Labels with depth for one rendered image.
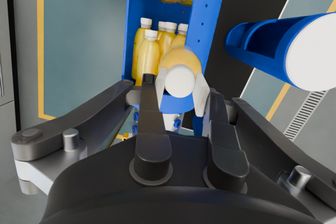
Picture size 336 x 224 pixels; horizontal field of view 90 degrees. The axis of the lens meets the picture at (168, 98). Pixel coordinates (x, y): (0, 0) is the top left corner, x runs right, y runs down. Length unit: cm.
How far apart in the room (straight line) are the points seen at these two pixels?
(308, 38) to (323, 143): 199
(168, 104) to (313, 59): 56
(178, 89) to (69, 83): 194
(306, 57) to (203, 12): 46
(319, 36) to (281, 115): 148
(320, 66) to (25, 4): 222
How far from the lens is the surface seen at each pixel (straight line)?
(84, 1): 190
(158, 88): 16
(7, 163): 283
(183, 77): 21
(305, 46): 79
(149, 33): 56
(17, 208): 396
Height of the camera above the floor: 168
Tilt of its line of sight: 68 degrees down
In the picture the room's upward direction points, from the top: 172 degrees counter-clockwise
